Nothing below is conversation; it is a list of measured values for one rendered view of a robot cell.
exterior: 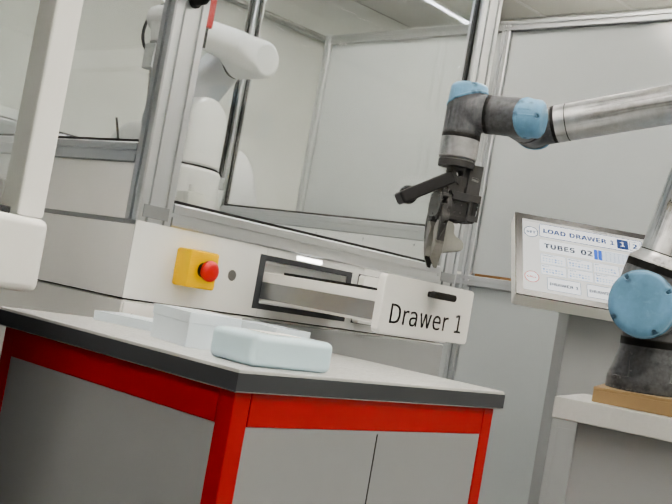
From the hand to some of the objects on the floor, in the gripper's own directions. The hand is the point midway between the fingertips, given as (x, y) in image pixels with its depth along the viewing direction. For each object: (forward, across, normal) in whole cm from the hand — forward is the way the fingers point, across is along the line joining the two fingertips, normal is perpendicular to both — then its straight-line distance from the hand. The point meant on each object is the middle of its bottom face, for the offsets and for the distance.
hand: (429, 260), depth 198 cm
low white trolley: (+97, -21, +33) cm, 105 cm away
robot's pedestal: (+97, -12, -43) cm, 107 cm away
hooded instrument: (+97, -44, +178) cm, 208 cm away
